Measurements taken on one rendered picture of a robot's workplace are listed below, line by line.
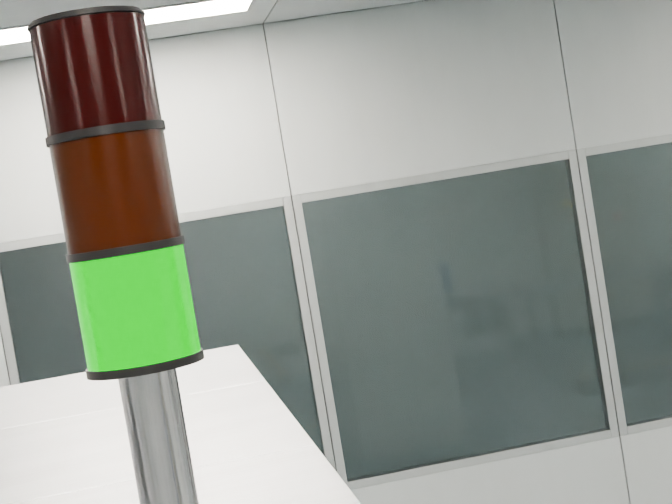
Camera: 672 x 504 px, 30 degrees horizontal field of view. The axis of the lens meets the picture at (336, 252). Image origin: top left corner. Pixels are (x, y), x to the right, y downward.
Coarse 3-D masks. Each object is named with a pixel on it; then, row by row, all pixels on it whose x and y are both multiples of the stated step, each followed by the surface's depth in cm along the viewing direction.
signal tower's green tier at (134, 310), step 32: (128, 256) 51; (160, 256) 52; (96, 288) 52; (128, 288) 52; (160, 288) 52; (96, 320) 52; (128, 320) 52; (160, 320) 52; (192, 320) 54; (96, 352) 52; (128, 352) 52; (160, 352) 52; (192, 352) 53
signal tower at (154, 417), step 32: (96, 128) 51; (128, 128) 51; (160, 128) 53; (96, 256) 51; (128, 384) 53; (160, 384) 53; (128, 416) 53; (160, 416) 53; (160, 448) 53; (160, 480) 53; (192, 480) 54
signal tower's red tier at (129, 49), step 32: (32, 32) 52; (64, 32) 51; (96, 32) 51; (128, 32) 52; (64, 64) 51; (96, 64) 51; (128, 64) 52; (64, 96) 51; (96, 96) 51; (128, 96) 52; (64, 128) 52
